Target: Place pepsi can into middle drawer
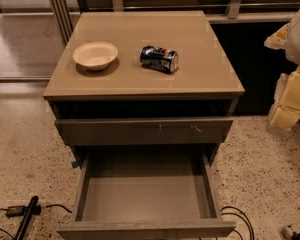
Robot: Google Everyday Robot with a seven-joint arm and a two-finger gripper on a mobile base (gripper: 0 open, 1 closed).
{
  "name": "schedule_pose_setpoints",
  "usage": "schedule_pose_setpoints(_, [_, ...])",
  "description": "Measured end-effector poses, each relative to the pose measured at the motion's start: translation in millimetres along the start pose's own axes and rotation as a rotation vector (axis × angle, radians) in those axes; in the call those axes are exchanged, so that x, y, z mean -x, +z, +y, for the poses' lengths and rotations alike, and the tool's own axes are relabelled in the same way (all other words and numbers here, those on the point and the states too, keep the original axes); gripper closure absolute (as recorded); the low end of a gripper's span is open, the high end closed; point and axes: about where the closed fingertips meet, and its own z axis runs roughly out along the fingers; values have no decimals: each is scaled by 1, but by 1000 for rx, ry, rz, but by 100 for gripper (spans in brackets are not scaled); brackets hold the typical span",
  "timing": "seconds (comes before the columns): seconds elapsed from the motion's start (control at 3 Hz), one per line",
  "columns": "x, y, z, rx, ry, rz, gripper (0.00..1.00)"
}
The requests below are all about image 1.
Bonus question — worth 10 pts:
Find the black rod on floor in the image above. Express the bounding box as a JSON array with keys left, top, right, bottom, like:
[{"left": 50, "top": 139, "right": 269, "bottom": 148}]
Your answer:
[{"left": 15, "top": 196, "right": 41, "bottom": 240}]

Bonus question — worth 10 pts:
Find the white power strip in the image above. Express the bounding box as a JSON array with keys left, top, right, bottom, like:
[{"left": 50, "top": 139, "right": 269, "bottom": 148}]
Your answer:
[{"left": 282, "top": 223, "right": 300, "bottom": 240}]

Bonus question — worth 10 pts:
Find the black power adapter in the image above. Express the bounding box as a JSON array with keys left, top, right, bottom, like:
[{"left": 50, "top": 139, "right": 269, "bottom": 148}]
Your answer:
[{"left": 6, "top": 205, "right": 41, "bottom": 217}]

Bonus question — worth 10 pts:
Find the white paper bowl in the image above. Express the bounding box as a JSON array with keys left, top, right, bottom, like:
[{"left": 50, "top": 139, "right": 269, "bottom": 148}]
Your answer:
[{"left": 73, "top": 42, "right": 118, "bottom": 71}]

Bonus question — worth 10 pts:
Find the blue pepsi can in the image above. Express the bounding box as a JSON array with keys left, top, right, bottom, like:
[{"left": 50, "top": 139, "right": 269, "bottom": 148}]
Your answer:
[{"left": 140, "top": 46, "right": 179, "bottom": 73}]

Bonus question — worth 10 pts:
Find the open grey middle drawer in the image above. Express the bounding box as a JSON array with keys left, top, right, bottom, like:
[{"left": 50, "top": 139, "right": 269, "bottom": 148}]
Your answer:
[{"left": 57, "top": 150, "right": 236, "bottom": 240}]

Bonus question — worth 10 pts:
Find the closed grey top drawer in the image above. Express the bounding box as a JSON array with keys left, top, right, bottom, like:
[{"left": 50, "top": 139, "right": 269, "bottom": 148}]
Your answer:
[{"left": 55, "top": 118, "right": 233, "bottom": 146}]

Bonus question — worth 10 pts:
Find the black cables right floor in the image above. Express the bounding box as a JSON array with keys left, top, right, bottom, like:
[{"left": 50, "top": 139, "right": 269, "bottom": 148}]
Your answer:
[{"left": 220, "top": 205, "right": 255, "bottom": 240}]

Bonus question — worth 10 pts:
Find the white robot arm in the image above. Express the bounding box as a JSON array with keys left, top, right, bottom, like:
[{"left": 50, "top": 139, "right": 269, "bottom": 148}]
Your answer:
[{"left": 264, "top": 9, "right": 300, "bottom": 129}]

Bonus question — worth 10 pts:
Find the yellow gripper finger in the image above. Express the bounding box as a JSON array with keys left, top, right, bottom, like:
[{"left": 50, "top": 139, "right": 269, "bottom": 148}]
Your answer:
[
  {"left": 264, "top": 23, "right": 289, "bottom": 50},
  {"left": 269, "top": 66, "right": 300, "bottom": 129}
]

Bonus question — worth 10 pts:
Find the grey drawer cabinet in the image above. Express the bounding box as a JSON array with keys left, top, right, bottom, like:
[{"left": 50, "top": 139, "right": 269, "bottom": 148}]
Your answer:
[{"left": 44, "top": 11, "right": 244, "bottom": 162}]

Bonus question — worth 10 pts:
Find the blue tape piece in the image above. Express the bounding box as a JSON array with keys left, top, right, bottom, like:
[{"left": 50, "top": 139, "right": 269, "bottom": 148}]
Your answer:
[{"left": 71, "top": 161, "right": 79, "bottom": 168}]

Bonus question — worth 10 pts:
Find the black cable left floor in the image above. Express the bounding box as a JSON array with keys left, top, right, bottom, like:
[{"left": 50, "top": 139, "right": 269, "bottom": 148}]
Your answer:
[{"left": 0, "top": 203, "right": 73, "bottom": 240}]

